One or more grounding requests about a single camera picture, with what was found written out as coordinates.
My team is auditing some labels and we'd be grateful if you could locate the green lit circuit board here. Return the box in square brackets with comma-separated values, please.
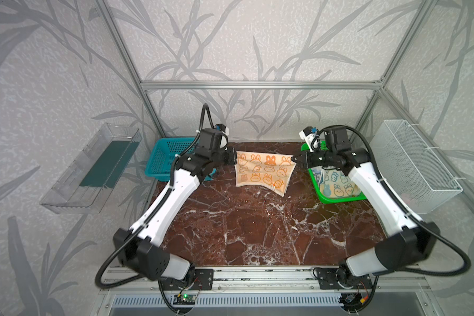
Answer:
[172, 294, 198, 305]

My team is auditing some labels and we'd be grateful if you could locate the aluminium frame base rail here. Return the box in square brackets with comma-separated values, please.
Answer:
[90, 265, 445, 316]

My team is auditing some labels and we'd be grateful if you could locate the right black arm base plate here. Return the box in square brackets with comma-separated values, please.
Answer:
[313, 267, 373, 290]

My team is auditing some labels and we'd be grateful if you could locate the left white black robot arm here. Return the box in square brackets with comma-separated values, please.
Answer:
[95, 124, 237, 289]

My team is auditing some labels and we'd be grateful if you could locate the white wire mesh basket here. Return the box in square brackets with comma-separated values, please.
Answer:
[370, 119, 463, 215]

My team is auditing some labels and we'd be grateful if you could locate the teal plastic basket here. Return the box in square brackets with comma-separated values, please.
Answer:
[145, 137, 194, 182]

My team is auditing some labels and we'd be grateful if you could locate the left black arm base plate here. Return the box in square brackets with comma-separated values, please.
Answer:
[159, 268, 214, 292]

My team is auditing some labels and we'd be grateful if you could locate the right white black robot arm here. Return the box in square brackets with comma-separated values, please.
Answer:
[292, 125, 471, 278]

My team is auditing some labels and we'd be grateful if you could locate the right wired connector board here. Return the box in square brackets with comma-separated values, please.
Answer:
[340, 293, 368, 308]

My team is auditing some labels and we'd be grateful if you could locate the blue bunny towel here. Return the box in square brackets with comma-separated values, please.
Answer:
[311, 167, 362, 200]

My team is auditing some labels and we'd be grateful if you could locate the green plastic basket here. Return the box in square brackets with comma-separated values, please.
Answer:
[299, 141, 367, 205]

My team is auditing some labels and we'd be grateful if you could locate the orange bunny towel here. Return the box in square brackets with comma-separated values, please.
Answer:
[235, 151, 296, 197]

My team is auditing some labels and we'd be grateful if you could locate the clear plastic wall shelf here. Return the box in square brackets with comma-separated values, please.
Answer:
[40, 123, 142, 215]

